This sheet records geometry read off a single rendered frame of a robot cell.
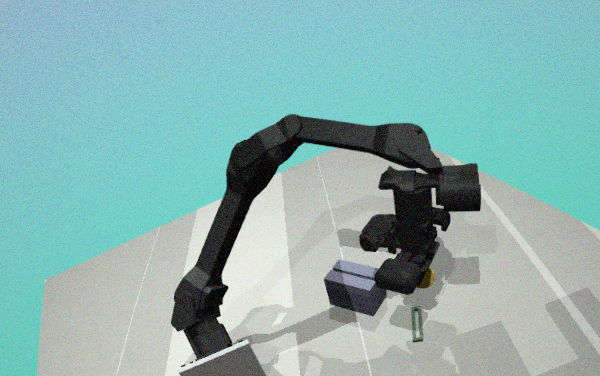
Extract gold coin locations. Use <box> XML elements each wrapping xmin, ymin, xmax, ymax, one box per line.
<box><xmin>416</xmin><ymin>266</ymin><xmax>435</xmax><ymax>288</ymax></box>

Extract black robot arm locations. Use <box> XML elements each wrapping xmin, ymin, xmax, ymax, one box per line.
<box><xmin>171</xmin><ymin>114</ymin><xmax>481</xmax><ymax>362</ymax></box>

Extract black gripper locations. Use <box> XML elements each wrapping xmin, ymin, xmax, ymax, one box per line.
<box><xmin>375</xmin><ymin>207</ymin><xmax>451</xmax><ymax>295</ymax></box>

